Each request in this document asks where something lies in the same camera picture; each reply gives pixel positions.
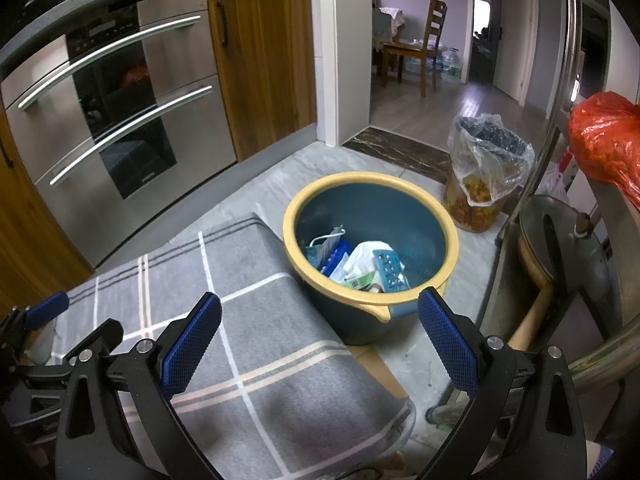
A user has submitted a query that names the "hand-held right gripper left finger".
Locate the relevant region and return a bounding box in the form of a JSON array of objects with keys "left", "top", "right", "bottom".
[{"left": 54, "top": 292, "right": 222, "bottom": 480}]

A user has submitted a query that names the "wooden dining chair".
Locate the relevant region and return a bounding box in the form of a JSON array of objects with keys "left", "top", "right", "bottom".
[{"left": 382, "top": 0, "right": 448, "bottom": 98}]

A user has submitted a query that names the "dark narrow cabinet door handle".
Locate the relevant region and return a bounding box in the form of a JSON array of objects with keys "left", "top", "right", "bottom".
[{"left": 215, "top": 1, "right": 230, "bottom": 48}]

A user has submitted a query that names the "green and white wrapper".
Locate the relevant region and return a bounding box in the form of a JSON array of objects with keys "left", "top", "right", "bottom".
[{"left": 345, "top": 269, "right": 382, "bottom": 292}]

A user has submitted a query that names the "blue blister pack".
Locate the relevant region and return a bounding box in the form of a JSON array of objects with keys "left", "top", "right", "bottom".
[{"left": 374, "top": 250, "right": 411, "bottom": 292}]

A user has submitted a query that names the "white plastic bag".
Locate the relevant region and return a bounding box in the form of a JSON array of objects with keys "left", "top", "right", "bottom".
[{"left": 342, "top": 241, "right": 396, "bottom": 291}]

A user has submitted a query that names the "chrome metal rack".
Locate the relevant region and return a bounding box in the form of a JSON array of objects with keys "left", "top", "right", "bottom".
[{"left": 417, "top": 0, "right": 640, "bottom": 480}]

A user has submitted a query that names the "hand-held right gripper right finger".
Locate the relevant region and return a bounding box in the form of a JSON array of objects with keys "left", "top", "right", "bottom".
[{"left": 417, "top": 287, "right": 586, "bottom": 480}]

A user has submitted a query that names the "narrow wooden cabinet door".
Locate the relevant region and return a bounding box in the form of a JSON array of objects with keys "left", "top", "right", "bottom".
[{"left": 205, "top": 0, "right": 318, "bottom": 163}]

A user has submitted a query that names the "grey plaid cloth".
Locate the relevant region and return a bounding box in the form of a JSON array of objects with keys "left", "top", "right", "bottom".
[{"left": 27, "top": 212, "right": 416, "bottom": 478}]

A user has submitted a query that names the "light blue face mask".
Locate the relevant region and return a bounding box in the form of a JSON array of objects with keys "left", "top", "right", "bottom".
[{"left": 306, "top": 227, "right": 347, "bottom": 271}]

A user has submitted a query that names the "bin with clear plastic liner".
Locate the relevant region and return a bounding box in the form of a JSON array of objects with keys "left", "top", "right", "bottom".
[{"left": 444, "top": 114, "right": 536, "bottom": 233}]

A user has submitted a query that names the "orange plastic bag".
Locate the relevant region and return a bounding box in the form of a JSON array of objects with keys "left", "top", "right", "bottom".
[{"left": 566, "top": 91, "right": 640, "bottom": 211}]

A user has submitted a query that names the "white interior door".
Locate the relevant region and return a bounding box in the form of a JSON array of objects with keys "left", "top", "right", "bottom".
[{"left": 492, "top": 0, "right": 533, "bottom": 106}]

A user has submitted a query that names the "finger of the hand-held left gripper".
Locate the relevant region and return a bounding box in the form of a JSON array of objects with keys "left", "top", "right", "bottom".
[
  {"left": 50, "top": 319, "right": 124, "bottom": 368},
  {"left": 0, "top": 291, "right": 70, "bottom": 361}
]

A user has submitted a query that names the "pan with steel lid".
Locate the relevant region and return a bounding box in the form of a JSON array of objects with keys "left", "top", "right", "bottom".
[{"left": 505, "top": 194, "right": 613, "bottom": 353}]

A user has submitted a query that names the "blue bucket with yellow rim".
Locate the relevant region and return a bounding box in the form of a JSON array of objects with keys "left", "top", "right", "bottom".
[{"left": 282, "top": 171, "right": 460, "bottom": 346}]

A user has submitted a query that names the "stainless steel built-in oven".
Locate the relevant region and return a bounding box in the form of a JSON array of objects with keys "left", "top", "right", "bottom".
[{"left": 0, "top": 0, "right": 238, "bottom": 268}]

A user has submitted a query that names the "steel oven bar handle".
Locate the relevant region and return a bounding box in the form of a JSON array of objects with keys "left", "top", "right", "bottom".
[
  {"left": 19, "top": 15, "right": 202, "bottom": 111},
  {"left": 49, "top": 85, "right": 214, "bottom": 187}
]

